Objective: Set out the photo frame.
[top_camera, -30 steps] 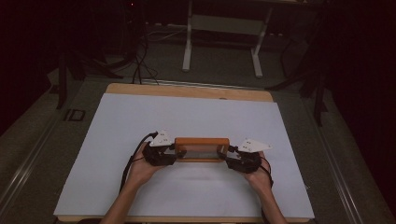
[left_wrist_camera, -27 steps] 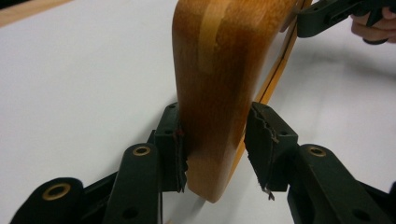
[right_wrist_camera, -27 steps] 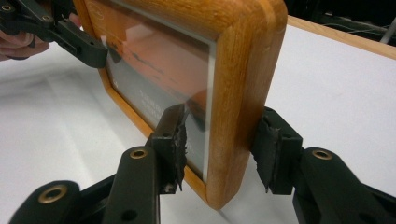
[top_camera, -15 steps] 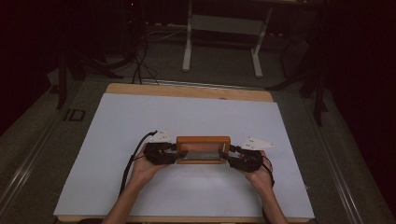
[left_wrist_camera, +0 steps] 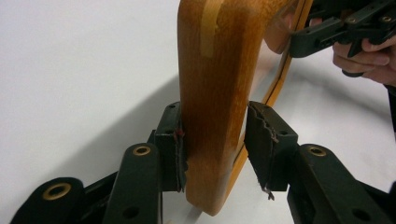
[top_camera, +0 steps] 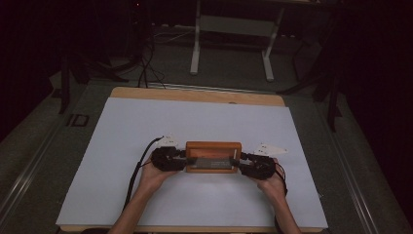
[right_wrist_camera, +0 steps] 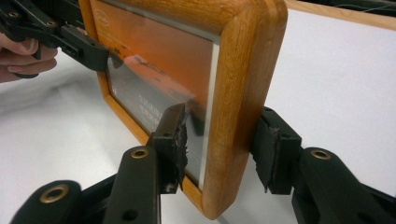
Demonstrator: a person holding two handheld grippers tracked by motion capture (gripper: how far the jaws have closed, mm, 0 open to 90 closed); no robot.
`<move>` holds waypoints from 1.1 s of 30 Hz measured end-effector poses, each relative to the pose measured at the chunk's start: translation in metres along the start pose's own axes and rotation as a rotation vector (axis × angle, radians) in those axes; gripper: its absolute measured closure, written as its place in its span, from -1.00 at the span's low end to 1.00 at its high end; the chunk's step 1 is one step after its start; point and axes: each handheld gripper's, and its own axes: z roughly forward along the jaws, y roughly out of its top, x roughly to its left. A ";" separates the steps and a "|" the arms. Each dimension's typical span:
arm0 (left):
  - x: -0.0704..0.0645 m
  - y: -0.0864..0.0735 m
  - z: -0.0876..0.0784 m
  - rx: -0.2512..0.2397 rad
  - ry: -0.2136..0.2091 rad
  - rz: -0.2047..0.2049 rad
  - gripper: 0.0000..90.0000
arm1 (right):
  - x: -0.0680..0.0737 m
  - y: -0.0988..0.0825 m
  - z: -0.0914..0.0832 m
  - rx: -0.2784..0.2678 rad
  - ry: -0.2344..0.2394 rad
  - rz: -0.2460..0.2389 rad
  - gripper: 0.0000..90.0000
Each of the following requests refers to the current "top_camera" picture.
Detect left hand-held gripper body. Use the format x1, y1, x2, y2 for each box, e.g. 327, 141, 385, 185
150, 135, 187, 173

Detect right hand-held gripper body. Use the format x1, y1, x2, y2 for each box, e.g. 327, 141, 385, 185
239, 142, 289, 181

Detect dark grey case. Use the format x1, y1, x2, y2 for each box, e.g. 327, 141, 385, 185
189, 156, 241, 171

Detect wooden box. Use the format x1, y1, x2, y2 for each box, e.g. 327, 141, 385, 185
184, 140, 243, 175

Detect person's left hand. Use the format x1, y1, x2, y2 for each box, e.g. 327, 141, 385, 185
138, 154, 179, 193

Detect person's right hand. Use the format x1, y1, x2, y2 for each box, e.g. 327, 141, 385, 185
252, 158, 287, 203

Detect white table mat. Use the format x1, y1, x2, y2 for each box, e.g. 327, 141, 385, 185
55, 97, 329, 229

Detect wooden table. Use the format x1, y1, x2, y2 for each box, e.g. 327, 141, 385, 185
58, 86, 326, 234

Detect black metal stand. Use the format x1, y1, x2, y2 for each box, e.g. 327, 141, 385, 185
278, 28, 345, 134
57, 45, 131, 115

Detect red and black gripper cable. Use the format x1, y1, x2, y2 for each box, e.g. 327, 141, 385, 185
274, 161, 289, 197

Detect black floor cables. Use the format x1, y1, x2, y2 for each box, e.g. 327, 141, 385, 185
135, 28, 168, 90

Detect silver floor rail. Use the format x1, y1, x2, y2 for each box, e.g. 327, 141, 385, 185
324, 128, 382, 234
0, 121, 67, 225

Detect white floor cable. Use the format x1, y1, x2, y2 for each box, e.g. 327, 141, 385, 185
153, 29, 197, 46

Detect white metal stand frame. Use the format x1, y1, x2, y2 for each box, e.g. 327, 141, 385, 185
189, 0, 286, 83

